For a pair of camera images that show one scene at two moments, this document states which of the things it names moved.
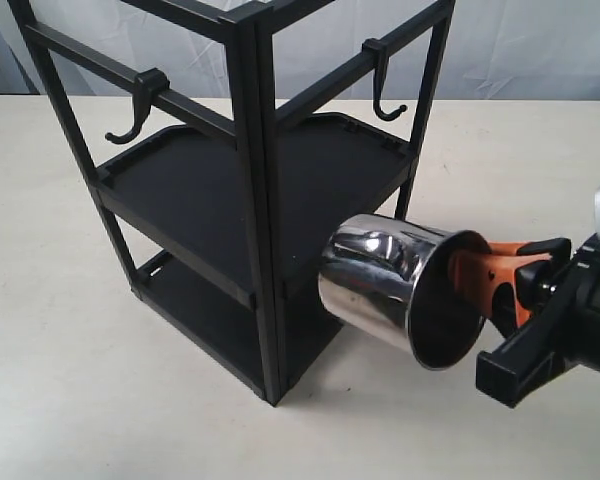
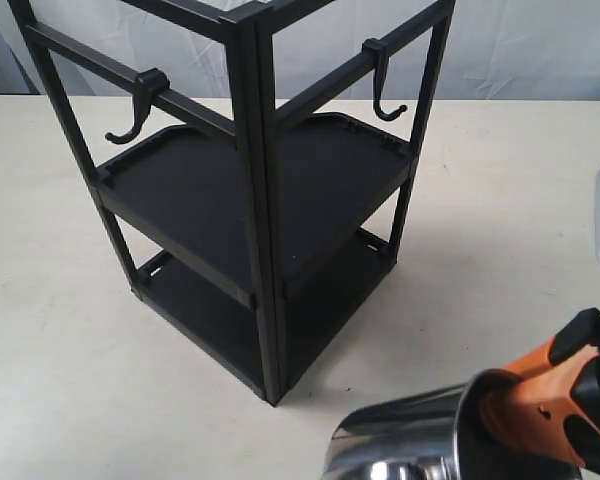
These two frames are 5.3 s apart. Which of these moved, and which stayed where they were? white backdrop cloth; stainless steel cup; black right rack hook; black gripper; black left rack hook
Moved: stainless steel cup; black gripper
Stayed: black left rack hook; black right rack hook; white backdrop cloth
